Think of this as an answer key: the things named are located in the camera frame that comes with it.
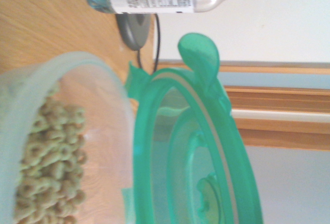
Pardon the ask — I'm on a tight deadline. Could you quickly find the ring cereal pile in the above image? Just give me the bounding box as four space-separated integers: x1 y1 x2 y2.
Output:
14 82 88 224

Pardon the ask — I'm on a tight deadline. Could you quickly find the green round container lid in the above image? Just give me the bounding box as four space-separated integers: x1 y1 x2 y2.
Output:
121 32 263 224

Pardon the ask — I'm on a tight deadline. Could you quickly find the wooden window frame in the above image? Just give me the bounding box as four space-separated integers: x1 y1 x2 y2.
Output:
153 59 330 152

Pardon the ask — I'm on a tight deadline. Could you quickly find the clear plastic food container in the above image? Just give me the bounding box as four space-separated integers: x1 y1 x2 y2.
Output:
0 51 137 224

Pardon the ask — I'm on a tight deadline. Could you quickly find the grey computer mouse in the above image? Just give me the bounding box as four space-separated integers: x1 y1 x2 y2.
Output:
115 13 152 51

